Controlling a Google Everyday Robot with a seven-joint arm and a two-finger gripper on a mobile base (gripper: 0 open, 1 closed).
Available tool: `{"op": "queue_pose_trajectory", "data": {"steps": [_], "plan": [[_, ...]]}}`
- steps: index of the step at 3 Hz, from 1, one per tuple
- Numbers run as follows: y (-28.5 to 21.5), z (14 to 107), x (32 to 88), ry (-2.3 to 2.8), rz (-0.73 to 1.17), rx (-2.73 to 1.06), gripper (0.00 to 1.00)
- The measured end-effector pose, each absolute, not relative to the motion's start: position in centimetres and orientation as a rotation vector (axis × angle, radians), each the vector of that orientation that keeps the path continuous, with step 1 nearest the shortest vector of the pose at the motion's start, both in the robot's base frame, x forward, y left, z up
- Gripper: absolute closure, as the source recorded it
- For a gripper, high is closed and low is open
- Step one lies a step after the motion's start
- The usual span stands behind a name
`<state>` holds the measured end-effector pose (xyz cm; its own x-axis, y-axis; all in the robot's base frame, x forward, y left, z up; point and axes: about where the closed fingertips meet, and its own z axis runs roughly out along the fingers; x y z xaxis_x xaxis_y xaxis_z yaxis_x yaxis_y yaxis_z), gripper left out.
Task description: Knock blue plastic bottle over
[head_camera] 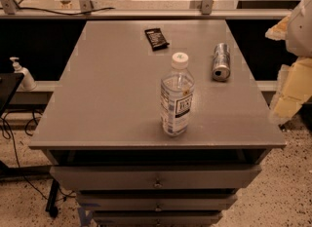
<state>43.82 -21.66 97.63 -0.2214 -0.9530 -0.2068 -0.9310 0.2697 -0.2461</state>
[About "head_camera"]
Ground metal window frame rail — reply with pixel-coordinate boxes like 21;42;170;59
1;0;292;19

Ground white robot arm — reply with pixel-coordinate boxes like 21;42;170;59
265;0;312;125

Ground black floor cable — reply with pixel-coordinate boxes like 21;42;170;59
0;108;76;203

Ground middle grey drawer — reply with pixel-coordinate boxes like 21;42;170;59
77;192;237;211

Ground black side table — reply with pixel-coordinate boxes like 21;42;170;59
0;73;23;116

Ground grey drawer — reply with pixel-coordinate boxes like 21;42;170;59
94;211;222;227
51;165;261;191
77;192;237;211

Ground top grey drawer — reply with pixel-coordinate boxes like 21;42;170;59
51;165;261;191

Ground white pump dispenser bottle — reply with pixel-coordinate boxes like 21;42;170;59
10;57;36;91

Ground bottom grey drawer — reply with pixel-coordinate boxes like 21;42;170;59
94;211;222;227

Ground silver aluminium drink can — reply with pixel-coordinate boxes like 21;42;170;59
212;43;231;81

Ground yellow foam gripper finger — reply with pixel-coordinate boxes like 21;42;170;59
269;57;312;125
265;16;290;41

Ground black snack bar wrapper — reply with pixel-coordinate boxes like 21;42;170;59
144;28;170;51

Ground clear plastic water bottle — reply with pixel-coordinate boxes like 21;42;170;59
160;53;195;136

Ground grey drawer cabinet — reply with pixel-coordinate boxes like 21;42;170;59
28;19;288;227

